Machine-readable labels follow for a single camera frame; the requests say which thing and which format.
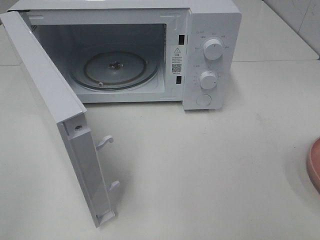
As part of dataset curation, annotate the round door release button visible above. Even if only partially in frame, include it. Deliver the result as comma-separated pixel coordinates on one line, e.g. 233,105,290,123
196,94,212,107

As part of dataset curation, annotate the white microwave door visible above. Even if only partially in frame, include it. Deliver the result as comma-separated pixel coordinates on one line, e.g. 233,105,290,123
0,11,120,227

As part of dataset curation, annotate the white microwave oven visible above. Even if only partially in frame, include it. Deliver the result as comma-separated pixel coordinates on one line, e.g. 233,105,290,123
5,0,242,110

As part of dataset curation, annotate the pink round plate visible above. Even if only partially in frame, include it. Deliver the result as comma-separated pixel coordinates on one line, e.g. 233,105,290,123
306,137,320,192

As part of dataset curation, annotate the white microwave knob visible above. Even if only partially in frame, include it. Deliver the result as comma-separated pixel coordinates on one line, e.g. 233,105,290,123
202,37,224,61
199,71,218,90

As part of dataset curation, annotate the glass microwave turntable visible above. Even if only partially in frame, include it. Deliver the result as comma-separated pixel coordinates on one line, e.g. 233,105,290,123
69,43,161,91

